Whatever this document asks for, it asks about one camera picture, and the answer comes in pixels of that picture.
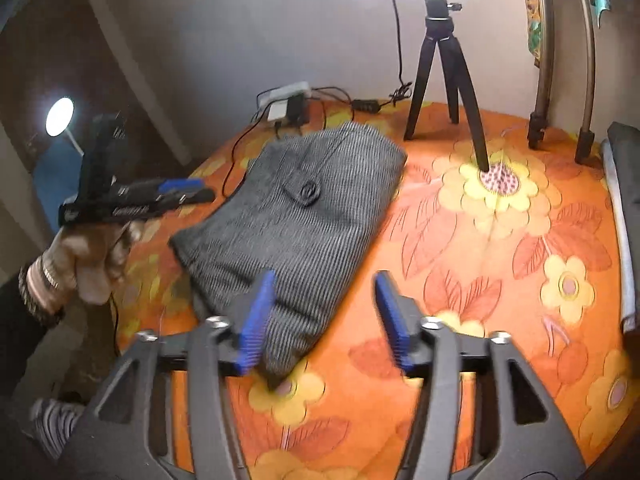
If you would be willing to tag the small black tripod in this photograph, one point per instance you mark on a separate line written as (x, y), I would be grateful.
(440, 30)

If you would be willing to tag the person's left hand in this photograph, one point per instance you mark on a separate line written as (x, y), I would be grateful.
(95, 265)

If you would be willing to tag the black charger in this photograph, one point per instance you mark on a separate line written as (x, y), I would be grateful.
(297, 110)

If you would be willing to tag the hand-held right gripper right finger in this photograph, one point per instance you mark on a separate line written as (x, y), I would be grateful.
(395, 320)

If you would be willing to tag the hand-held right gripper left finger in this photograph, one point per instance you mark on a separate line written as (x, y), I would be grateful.
(257, 320)

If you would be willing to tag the person's left forearm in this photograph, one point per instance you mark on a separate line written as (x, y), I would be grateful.
(20, 340)

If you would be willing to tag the orange floral bedsheet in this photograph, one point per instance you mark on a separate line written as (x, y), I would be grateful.
(500, 260)

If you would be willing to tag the striped clothing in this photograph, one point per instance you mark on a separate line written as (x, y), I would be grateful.
(55, 425)

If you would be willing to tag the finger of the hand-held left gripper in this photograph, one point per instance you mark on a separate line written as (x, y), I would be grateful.
(197, 197)
(180, 184)

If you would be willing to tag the grey houndstooth pants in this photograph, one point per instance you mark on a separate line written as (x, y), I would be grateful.
(300, 230)

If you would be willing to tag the stack of bangles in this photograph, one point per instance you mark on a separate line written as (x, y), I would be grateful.
(40, 285)

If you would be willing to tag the white power strip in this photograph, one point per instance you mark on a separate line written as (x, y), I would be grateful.
(285, 91)

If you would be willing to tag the tall folded tripod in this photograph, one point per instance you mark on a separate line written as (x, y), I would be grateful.
(545, 60)

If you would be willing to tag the round white lamp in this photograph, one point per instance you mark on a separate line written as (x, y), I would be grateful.
(60, 116)

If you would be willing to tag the white plug adapter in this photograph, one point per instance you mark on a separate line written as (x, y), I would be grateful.
(277, 111)

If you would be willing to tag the dark folded pants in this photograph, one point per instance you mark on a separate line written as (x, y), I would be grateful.
(629, 200)

